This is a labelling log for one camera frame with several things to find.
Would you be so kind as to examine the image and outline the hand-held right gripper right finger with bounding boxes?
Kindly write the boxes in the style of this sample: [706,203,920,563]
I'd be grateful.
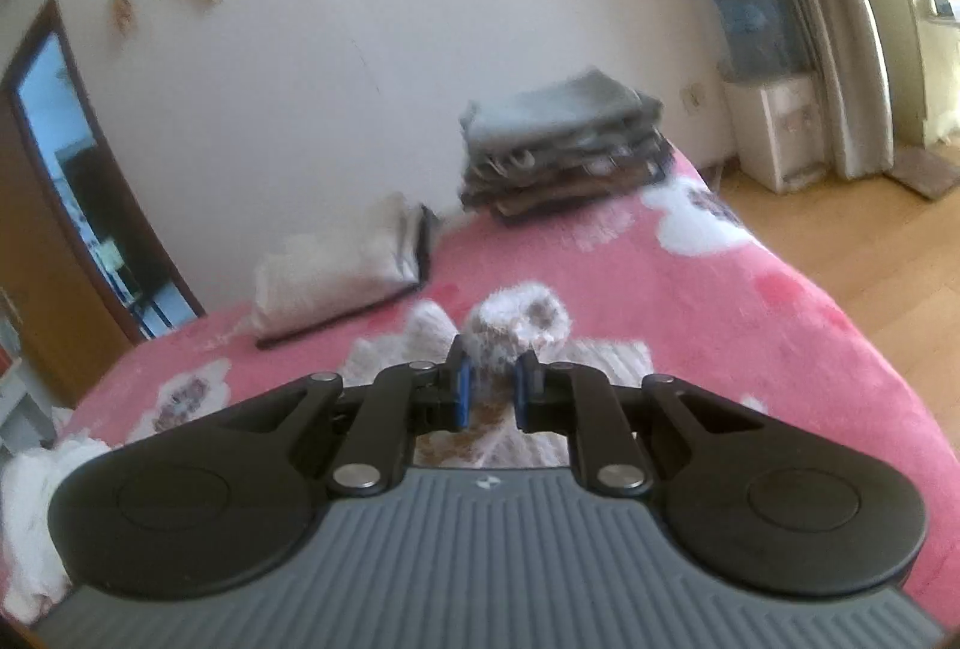
[514,349,766,498]

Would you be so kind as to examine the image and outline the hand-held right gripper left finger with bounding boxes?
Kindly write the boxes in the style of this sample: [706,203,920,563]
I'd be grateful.
[225,334,475,496]

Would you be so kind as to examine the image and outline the beige white houndstooth knit cardigan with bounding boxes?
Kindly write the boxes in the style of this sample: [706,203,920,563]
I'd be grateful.
[345,285,655,470]

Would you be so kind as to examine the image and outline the folded cream clothes pile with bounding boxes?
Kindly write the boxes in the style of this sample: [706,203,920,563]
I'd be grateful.
[251,191,440,350]

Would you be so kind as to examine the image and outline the stack of grey brown clothes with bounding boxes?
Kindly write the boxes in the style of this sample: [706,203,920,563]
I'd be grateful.
[457,65,676,229]

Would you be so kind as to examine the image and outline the pink floral blanket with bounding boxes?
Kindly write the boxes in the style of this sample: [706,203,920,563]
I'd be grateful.
[0,146,960,627]

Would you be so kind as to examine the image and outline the white fluffy garment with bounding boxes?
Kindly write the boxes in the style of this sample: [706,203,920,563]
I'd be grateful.
[0,435,113,627]

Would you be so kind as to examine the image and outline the wooden framed mirror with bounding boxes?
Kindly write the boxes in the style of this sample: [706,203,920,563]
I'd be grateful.
[0,0,207,406]

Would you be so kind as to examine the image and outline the brown floor mat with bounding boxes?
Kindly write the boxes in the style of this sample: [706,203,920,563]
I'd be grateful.
[885,145,960,200]

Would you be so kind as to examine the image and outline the beige curtain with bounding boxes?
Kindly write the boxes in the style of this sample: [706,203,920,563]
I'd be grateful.
[720,0,927,181]

